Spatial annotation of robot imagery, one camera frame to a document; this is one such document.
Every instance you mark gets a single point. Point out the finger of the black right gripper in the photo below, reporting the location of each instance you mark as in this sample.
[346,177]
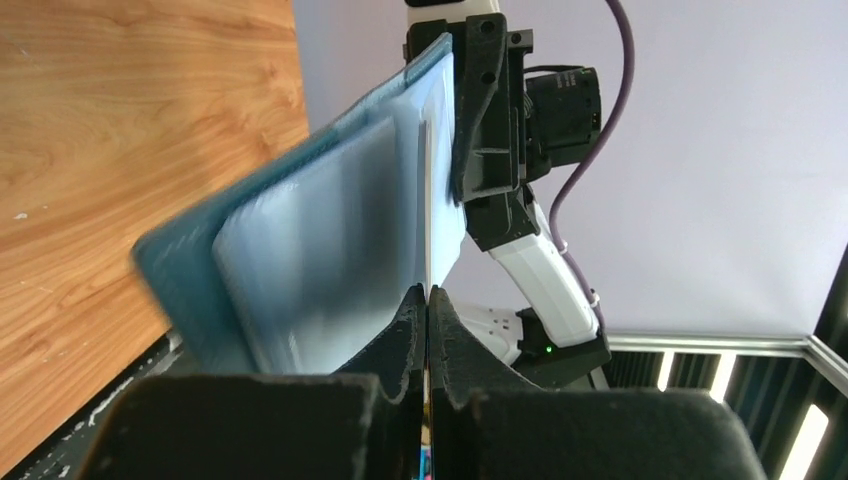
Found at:
[484,163]

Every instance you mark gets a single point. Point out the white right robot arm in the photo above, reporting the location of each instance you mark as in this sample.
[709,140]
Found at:
[559,338]

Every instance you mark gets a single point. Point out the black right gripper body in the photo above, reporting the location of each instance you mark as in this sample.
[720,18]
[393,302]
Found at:
[555,117]

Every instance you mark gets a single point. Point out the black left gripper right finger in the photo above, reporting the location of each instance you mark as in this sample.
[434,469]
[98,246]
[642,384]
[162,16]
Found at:
[489,422]

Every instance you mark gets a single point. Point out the blue leather card holder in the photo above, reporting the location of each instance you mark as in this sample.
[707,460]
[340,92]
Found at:
[295,268]

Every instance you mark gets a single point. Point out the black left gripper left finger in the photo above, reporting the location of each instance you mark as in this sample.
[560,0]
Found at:
[362,421]

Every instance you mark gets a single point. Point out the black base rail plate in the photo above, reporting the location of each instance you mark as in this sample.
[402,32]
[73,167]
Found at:
[63,452]

